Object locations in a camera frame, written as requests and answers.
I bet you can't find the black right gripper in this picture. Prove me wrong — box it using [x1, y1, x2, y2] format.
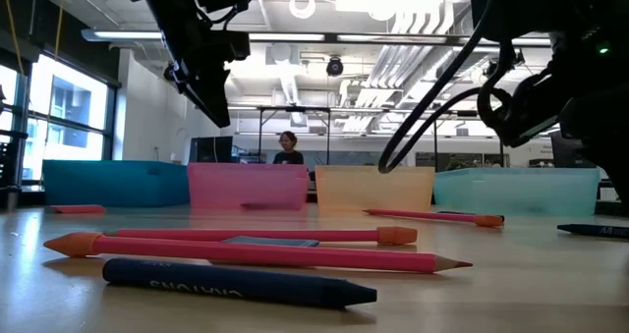
[559, 71, 629, 207]

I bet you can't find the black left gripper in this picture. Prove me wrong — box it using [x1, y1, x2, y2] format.
[123, 0, 251, 130]

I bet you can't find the pink pencil with orange cap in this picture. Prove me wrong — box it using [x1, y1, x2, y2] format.
[363, 207, 506, 228]
[42, 231, 474, 274]
[103, 225, 419, 247]

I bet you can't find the blue eraser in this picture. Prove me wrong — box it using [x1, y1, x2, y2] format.
[221, 235, 321, 249]

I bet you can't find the pink eraser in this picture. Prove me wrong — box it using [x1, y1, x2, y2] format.
[48, 204, 107, 215]

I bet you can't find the black computer monitor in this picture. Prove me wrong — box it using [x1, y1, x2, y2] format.
[548, 130, 594, 170]
[189, 136, 235, 165]

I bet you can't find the person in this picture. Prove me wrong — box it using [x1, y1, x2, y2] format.
[272, 130, 305, 166]

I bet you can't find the pink plastic bin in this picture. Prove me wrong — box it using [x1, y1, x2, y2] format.
[187, 162, 310, 211]

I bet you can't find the teal plastic bin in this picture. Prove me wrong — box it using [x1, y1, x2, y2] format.
[432, 167, 601, 217]

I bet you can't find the long ceiling light strip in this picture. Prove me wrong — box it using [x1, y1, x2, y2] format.
[81, 28, 325, 43]

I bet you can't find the blue plastic bin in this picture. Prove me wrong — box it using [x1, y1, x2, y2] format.
[41, 159, 191, 208]

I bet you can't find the large window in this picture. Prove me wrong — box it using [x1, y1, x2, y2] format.
[0, 52, 122, 182]

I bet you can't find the orange plastic bin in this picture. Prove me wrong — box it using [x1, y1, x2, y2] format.
[314, 165, 436, 213]

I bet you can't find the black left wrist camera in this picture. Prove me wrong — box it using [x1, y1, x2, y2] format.
[214, 28, 252, 63]

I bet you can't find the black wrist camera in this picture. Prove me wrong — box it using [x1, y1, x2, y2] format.
[479, 72, 566, 149]
[214, 28, 252, 63]

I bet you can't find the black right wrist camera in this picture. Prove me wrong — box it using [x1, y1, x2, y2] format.
[479, 72, 566, 149]

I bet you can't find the white ceiling ring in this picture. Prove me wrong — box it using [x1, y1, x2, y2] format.
[288, 0, 317, 21]

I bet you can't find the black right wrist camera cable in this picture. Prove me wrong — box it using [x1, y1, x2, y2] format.
[376, 0, 512, 175]

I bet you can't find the yellow hanging cable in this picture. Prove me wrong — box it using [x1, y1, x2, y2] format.
[2, 0, 25, 77]

